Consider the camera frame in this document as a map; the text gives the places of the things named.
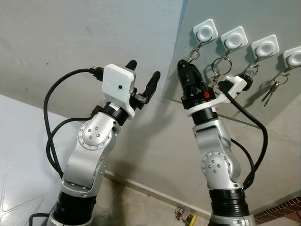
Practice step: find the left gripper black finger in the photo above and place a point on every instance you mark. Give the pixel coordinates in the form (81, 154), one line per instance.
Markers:
(131, 65)
(152, 84)

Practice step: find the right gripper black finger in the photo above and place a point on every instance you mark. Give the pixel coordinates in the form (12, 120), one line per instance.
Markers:
(183, 73)
(194, 81)

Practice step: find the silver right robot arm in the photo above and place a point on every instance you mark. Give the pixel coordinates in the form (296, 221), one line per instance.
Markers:
(214, 165)

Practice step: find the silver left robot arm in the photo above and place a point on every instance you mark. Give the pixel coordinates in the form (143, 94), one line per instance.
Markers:
(89, 160)

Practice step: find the black car key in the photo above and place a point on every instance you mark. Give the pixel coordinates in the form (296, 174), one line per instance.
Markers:
(248, 81)

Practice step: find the silver key bunch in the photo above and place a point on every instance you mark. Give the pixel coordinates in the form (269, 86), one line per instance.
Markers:
(270, 93)

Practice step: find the small colourful floor item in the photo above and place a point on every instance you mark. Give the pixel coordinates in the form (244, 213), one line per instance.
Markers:
(186, 216)

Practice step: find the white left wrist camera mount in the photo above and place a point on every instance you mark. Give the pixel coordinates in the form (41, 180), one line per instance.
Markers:
(117, 84)

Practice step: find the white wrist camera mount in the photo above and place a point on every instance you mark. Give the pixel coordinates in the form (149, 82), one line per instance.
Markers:
(117, 84)
(237, 84)

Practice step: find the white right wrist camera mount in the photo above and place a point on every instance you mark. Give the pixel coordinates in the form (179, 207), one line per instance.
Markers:
(237, 84)

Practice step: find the white square wall hook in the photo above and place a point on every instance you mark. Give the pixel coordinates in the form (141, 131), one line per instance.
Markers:
(265, 47)
(294, 56)
(234, 39)
(205, 32)

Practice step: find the grey wall board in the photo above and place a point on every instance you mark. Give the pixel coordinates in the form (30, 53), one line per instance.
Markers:
(268, 19)

